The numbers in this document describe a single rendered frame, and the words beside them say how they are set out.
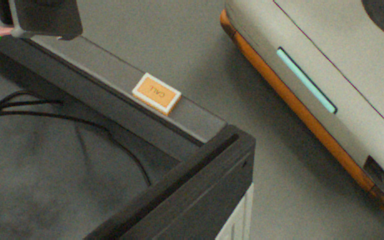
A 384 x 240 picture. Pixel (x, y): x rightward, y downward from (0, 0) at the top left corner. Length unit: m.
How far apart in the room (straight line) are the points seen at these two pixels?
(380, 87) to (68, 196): 0.86
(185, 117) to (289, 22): 0.86
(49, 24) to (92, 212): 0.44
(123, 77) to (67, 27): 0.32
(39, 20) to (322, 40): 1.17
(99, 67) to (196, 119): 0.14
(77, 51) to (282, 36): 0.84
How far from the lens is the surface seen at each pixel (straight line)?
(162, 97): 0.97
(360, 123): 1.73
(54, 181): 1.09
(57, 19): 0.69
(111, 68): 1.01
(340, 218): 1.94
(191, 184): 0.83
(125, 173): 1.08
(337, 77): 1.76
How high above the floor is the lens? 1.84
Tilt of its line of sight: 67 degrees down
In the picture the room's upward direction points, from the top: 6 degrees counter-clockwise
